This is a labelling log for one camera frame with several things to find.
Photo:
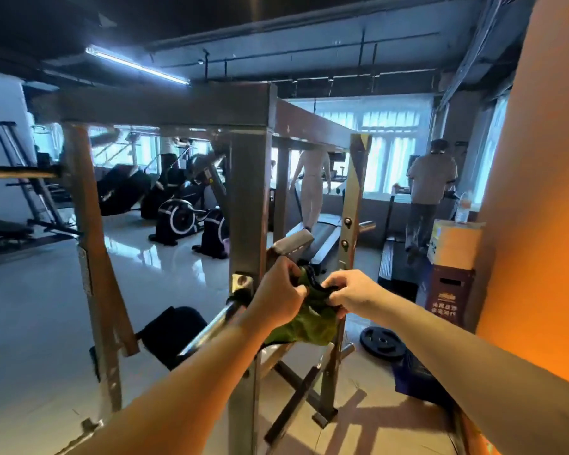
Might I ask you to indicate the person's left hand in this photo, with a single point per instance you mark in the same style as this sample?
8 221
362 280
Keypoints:
277 294

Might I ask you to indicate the person's right hand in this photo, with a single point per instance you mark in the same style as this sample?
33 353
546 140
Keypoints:
356 291

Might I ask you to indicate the green cleaning cloth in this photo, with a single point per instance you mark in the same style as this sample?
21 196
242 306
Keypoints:
308 322

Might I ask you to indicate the grey steel gym machine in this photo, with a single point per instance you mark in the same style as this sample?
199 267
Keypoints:
251 184

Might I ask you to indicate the person's left forearm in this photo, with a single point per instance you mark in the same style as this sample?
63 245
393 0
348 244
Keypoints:
171 398

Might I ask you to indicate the person's right forearm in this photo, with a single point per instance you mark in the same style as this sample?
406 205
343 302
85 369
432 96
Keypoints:
493 374

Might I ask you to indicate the black treadmill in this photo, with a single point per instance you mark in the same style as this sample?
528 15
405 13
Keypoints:
396 260
327 241

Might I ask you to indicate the chrome weight storage peg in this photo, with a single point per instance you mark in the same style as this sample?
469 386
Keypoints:
289 243

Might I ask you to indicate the large black weight plate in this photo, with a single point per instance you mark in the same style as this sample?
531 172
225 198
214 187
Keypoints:
382 343

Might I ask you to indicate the black padded bench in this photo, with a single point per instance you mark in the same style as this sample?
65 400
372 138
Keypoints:
171 334

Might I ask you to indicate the clear plastic water bottle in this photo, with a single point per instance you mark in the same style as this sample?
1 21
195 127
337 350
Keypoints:
464 208

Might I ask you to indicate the large bright window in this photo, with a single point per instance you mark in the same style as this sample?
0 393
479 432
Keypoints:
389 147

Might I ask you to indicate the fluorescent tube light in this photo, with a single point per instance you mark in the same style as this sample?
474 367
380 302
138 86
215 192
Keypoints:
138 64

